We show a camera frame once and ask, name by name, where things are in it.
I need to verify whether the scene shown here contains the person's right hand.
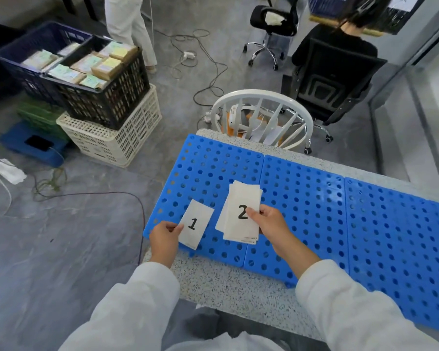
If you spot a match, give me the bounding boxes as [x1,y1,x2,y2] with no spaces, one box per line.
[245,204,298,254]

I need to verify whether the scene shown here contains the person's left hand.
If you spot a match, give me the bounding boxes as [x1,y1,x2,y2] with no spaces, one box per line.
[149,220,186,269]

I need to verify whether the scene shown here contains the person's left forearm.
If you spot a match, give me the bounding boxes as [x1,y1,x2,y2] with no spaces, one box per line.
[58,257,182,351]

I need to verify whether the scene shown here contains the person's right forearm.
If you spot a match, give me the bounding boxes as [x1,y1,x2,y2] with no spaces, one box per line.
[274,234,439,351]

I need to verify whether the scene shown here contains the white paper sheets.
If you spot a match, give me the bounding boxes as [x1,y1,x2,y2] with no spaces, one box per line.
[248,126,283,146]

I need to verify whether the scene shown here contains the orange seat cushion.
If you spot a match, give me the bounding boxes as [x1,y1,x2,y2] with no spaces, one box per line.
[223,109,283,147]

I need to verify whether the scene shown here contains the cream plastic crate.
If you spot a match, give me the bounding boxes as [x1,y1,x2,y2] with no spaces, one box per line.
[56,83,163,169]

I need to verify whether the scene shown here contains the white headset device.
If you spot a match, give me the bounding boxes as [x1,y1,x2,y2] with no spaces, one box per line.
[228,104,279,134]

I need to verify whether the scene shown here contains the black plastic crate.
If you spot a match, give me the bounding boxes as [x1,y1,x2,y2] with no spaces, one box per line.
[43,35,151,131]

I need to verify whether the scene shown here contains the black office chair patterned back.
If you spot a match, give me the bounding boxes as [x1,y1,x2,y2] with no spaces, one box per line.
[280,38,388,155]

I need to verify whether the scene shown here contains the black smartphone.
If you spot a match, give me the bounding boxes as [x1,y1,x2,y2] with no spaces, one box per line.
[24,135,55,153]

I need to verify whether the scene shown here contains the green plastic crate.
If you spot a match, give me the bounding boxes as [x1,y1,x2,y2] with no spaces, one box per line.
[15,97,71,141]

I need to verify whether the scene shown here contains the pile of taped parcels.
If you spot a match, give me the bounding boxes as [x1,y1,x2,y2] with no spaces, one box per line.
[47,40,139,90]

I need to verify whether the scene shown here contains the black mesh office chair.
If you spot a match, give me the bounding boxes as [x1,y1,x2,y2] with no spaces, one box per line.
[243,0,301,72]

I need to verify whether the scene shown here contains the white cloth on chair seat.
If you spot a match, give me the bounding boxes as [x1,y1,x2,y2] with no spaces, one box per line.
[264,10,290,27]

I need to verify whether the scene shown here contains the small yellow desk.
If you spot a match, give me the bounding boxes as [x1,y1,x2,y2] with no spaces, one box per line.
[309,14,385,38]

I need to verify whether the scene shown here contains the flat taped parcel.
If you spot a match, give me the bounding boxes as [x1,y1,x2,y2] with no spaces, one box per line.
[57,42,82,58]

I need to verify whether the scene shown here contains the large taped brown parcel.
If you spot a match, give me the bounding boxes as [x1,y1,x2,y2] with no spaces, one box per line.
[21,49,60,71]

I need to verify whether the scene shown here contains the navy blue plastic crate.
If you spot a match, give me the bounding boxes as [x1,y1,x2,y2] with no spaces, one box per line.
[0,20,93,106]

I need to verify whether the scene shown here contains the blue crate with paper sign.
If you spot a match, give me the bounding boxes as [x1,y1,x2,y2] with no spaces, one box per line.
[308,0,352,18]

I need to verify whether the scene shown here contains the black crate with paper sign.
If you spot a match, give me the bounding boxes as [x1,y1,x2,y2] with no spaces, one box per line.
[373,0,429,36]

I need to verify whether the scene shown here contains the thin black cable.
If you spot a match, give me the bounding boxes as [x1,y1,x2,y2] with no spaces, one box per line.
[36,191,147,266]

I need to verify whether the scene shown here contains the green cord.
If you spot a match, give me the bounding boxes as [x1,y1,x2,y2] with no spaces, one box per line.
[32,166,69,202]

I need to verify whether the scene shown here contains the black floor cable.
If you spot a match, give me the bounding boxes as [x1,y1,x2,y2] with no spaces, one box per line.
[153,29,230,107]

